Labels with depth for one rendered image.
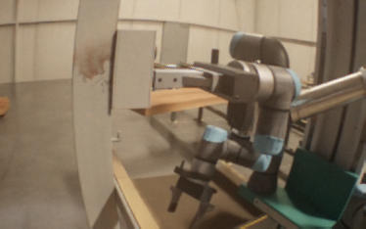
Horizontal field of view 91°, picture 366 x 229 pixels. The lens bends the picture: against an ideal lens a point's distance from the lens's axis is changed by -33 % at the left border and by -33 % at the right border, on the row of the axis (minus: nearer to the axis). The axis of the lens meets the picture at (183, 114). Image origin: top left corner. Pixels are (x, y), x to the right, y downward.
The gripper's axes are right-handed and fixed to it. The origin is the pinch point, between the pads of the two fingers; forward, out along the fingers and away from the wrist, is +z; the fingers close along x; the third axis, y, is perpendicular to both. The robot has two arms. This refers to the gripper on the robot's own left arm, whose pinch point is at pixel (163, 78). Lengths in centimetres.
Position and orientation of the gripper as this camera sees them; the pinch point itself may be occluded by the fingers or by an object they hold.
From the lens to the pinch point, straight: 39.2
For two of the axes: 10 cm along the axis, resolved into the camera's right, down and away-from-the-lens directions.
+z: -9.0, 0.5, -4.4
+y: 0.8, -9.6, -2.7
